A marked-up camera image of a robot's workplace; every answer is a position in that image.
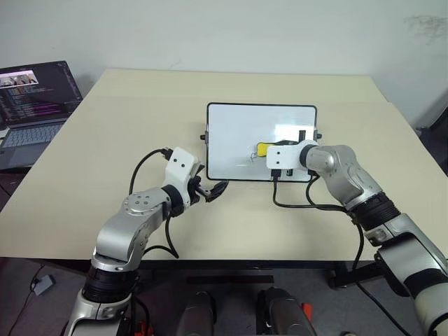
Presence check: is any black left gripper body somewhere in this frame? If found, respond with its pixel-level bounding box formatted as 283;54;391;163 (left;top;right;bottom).
187;164;211;204

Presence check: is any yellow black whiteboard eraser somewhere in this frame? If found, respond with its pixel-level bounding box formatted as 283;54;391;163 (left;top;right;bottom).
255;141;279;160

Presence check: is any black framed tabletop whiteboard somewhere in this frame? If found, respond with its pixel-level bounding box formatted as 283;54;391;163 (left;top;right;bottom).
199;101;324;183

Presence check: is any black bar under table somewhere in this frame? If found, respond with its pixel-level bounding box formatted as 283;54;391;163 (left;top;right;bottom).
185;275;275;286

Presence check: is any dark rounded shape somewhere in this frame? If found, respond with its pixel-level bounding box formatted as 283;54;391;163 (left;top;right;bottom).
256;286;309;336
176;290;216;336

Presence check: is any black table base foot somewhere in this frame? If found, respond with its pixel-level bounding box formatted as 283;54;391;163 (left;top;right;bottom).
326;260;383;290

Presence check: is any grey power adapter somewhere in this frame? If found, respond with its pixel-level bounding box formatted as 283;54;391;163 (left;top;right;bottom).
30;274;57;295

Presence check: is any open grey laptop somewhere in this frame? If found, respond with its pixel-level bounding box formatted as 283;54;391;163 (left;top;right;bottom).
0;60;84;172

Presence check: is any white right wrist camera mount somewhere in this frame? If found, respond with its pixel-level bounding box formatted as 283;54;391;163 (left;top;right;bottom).
266;139;316;171

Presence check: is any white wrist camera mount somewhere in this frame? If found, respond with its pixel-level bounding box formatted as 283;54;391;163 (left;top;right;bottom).
266;139;316;171
161;146;201;207

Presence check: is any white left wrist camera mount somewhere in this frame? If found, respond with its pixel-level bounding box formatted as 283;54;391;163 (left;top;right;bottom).
161;146;201;207

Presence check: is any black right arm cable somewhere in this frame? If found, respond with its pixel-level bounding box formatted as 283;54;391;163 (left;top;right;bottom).
269;169;419;336

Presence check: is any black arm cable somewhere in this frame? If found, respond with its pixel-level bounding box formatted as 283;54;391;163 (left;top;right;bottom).
269;169;419;336
128;147;180;260

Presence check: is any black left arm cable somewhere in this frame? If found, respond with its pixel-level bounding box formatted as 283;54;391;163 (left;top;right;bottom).
128;147;180;260

